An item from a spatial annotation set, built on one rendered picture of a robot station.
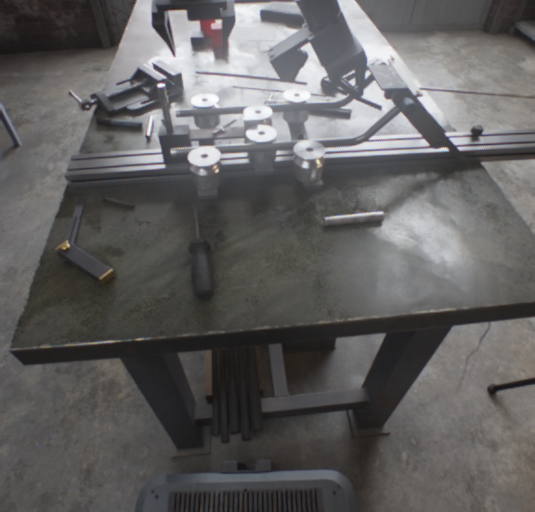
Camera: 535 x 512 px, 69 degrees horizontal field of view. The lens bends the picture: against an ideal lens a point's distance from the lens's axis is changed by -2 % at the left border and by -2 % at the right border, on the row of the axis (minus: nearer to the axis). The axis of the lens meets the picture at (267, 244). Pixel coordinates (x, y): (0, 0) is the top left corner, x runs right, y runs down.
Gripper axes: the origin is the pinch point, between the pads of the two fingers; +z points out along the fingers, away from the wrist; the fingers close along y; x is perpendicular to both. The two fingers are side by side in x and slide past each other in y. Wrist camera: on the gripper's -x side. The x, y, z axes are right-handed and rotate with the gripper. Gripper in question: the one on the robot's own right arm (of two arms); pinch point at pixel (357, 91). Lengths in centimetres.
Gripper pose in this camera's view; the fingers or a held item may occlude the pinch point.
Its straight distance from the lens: 77.6
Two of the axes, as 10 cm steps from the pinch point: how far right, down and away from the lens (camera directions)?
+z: 5.0, 5.4, 6.8
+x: 8.6, -4.0, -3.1
